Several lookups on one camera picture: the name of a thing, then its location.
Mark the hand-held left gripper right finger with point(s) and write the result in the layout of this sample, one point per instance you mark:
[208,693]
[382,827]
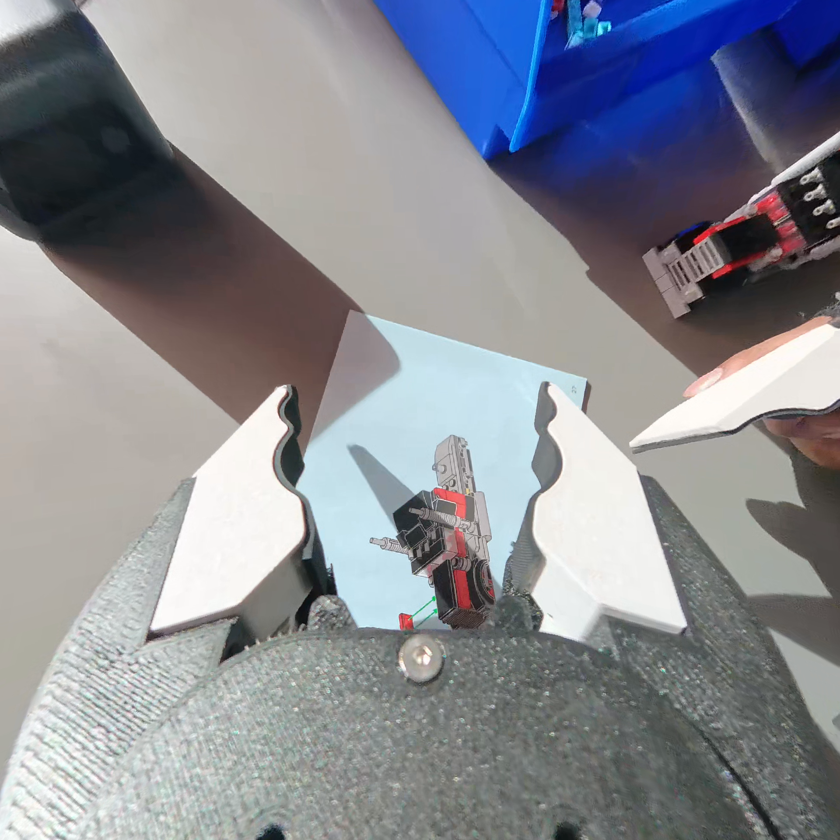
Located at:
[604,525]

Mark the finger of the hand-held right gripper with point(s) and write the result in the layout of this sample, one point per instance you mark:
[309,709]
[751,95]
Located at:
[754,387]

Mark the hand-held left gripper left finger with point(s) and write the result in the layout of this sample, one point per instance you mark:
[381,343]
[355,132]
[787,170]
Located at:
[229,525]

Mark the toy brick truck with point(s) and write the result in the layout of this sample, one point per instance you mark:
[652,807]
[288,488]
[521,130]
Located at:
[741,243]

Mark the light blue instruction booklet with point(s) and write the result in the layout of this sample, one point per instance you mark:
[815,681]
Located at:
[367,426]

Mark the person's right hand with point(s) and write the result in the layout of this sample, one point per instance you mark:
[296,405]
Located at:
[807,439]

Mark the pile of loose toy bricks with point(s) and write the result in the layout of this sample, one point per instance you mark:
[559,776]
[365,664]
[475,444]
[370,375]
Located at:
[584,23]

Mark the grey electronic device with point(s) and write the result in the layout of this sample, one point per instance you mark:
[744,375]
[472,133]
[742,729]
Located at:
[65,131]

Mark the blue bin with white card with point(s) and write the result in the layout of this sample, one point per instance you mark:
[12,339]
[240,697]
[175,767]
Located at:
[459,65]

